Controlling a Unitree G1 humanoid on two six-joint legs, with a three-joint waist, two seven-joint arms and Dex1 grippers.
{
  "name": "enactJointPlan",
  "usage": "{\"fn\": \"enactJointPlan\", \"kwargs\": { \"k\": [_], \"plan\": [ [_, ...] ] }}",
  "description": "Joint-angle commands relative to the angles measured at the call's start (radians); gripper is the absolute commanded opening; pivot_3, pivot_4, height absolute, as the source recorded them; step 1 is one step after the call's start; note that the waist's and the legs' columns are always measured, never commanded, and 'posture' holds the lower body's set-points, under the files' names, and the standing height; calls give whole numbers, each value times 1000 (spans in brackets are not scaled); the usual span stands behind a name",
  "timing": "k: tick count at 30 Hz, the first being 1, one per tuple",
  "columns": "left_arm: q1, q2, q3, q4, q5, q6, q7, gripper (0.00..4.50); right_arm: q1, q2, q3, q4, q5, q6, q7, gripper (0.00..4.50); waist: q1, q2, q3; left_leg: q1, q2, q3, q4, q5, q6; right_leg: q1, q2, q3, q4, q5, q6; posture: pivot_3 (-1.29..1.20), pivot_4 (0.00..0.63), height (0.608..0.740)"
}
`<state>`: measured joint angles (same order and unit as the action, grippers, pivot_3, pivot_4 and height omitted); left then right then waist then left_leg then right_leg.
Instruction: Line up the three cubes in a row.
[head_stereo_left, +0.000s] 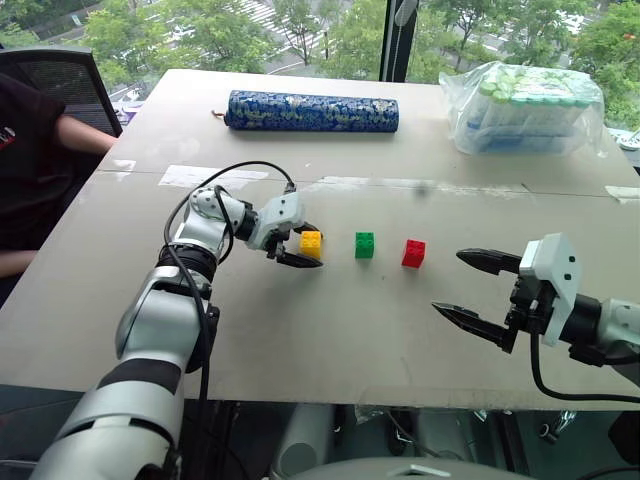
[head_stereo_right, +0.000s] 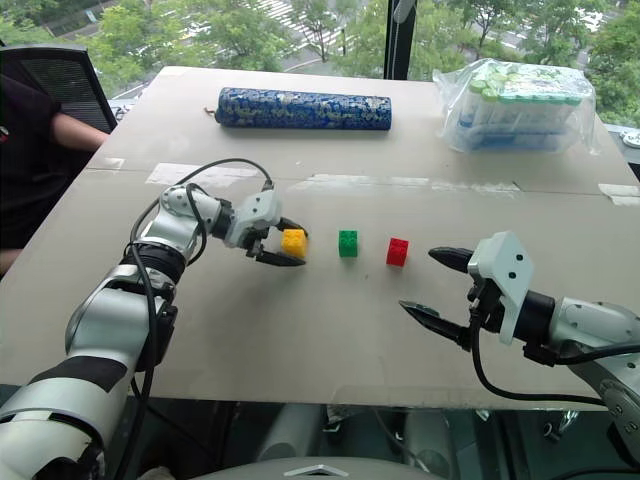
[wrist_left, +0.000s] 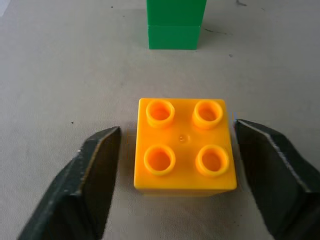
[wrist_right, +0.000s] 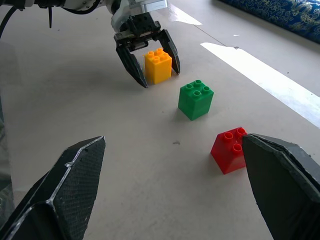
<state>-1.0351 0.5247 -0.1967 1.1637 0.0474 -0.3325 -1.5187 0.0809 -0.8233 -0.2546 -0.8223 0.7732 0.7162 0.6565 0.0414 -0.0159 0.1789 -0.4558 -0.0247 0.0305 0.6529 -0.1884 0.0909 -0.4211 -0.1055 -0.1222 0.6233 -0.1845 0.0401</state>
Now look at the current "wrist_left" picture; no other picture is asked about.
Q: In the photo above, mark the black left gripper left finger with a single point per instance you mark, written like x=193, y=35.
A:
x=75, y=190

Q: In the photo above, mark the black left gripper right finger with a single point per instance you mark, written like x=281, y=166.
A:
x=282, y=185

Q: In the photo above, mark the yellow studded building block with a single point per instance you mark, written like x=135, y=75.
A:
x=183, y=150

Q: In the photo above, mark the green building block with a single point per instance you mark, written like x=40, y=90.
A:
x=175, y=27

